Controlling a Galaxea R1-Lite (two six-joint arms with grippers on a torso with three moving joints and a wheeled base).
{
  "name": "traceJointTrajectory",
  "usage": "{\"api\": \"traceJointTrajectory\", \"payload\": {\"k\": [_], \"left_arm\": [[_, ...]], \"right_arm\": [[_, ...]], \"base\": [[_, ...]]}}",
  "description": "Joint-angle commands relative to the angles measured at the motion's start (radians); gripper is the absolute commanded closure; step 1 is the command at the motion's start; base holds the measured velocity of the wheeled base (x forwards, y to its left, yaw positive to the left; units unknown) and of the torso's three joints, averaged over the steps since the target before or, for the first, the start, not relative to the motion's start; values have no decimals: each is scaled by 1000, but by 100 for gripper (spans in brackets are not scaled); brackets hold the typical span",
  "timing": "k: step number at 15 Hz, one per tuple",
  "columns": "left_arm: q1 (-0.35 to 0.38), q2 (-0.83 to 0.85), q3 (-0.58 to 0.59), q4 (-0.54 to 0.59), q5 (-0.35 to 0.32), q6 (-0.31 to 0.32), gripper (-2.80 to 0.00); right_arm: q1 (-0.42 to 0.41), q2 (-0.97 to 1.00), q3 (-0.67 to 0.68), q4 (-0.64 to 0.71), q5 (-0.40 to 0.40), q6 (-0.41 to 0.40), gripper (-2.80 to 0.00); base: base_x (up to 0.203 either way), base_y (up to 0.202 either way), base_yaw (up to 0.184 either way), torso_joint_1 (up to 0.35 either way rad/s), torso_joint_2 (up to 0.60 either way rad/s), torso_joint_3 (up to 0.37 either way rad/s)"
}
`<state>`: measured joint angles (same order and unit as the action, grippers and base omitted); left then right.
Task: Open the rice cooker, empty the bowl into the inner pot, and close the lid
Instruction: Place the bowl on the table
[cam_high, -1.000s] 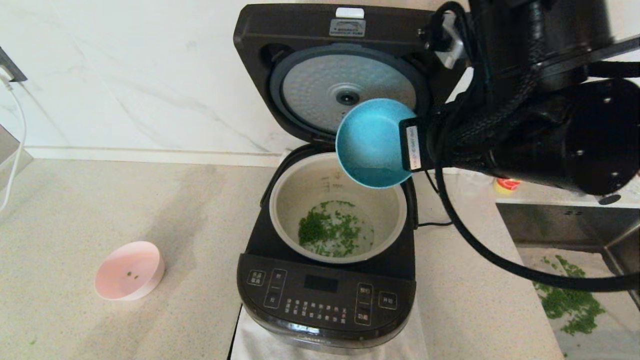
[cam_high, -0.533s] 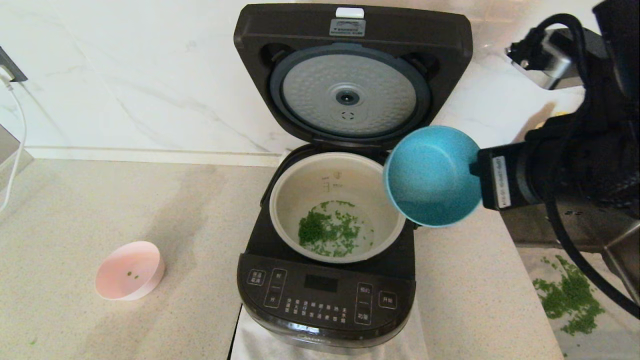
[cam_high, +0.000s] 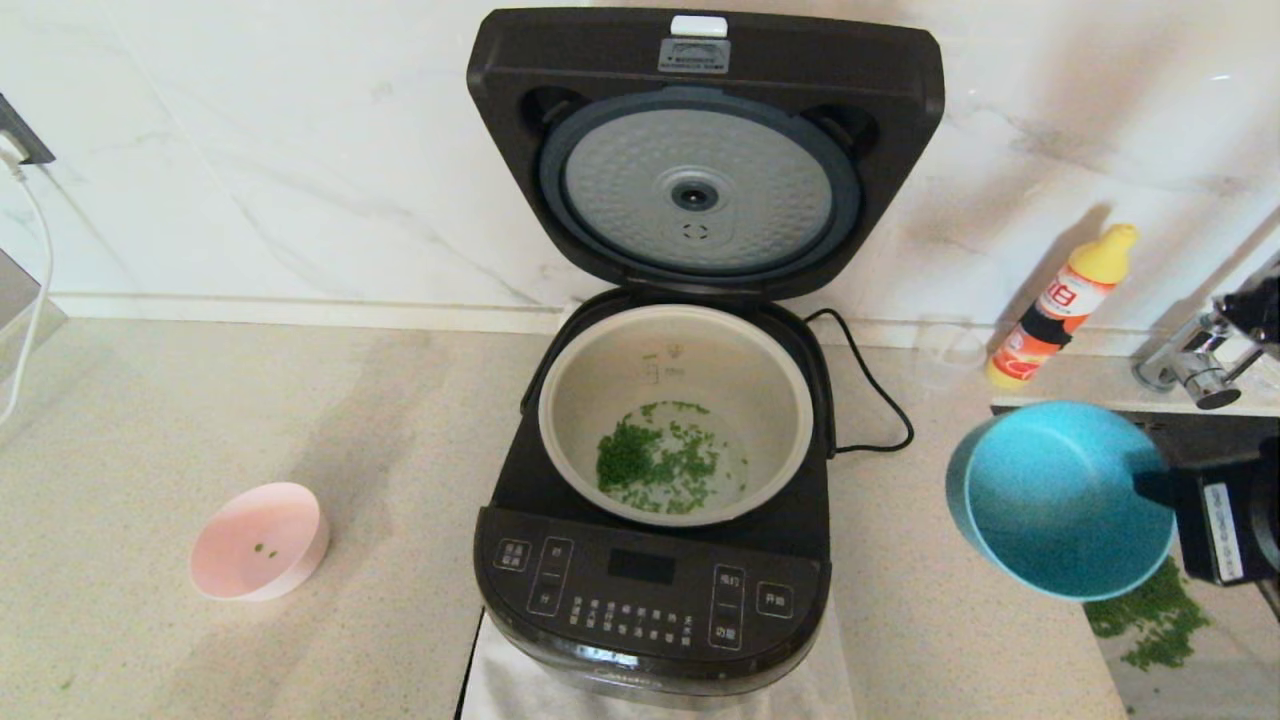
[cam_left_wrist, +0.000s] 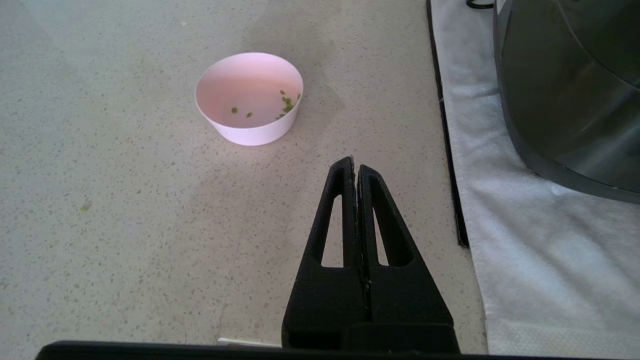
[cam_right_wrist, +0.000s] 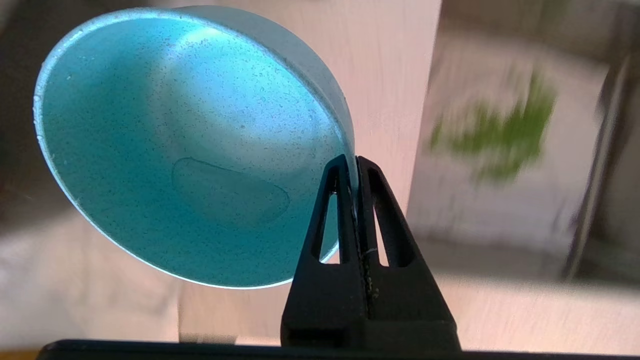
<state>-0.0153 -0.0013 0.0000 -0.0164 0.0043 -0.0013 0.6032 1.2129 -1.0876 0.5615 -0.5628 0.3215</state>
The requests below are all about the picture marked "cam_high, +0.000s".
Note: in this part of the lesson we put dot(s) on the clear plastic cup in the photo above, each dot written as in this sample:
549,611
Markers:
950,350

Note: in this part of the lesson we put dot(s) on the black rice cooker base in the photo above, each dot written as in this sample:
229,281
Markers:
640,590

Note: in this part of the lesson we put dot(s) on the white towel under cooker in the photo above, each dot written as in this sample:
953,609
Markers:
520,695

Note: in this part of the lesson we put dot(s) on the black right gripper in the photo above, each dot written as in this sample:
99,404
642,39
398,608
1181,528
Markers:
1245,520

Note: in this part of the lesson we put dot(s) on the pink bowl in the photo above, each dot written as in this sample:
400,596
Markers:
240,570

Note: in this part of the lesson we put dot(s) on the grey metal panel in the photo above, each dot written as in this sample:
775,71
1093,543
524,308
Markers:
12,295

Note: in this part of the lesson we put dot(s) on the yellow orange squeeze bottle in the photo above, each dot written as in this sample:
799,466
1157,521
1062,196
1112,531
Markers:
1060,305

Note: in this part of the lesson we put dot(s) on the chopped green vegetables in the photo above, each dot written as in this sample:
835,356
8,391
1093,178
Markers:
625,460

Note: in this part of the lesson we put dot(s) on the blue bowl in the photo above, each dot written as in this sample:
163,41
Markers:
1050,500

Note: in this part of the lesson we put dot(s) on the chrome faucet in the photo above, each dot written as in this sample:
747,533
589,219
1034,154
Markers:
1195,370

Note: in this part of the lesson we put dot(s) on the green grains on sink towel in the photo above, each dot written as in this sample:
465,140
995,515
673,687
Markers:
1150,615

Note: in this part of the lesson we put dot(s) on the stainless steel sink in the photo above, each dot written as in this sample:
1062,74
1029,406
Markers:
1200,430

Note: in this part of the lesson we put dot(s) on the white inner pot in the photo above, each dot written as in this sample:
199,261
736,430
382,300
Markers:
740,380

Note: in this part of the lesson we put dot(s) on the grey wall socket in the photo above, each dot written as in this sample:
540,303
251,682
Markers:
20,135

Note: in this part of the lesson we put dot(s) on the white towel in sink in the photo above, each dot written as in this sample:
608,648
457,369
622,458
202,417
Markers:
1240,690

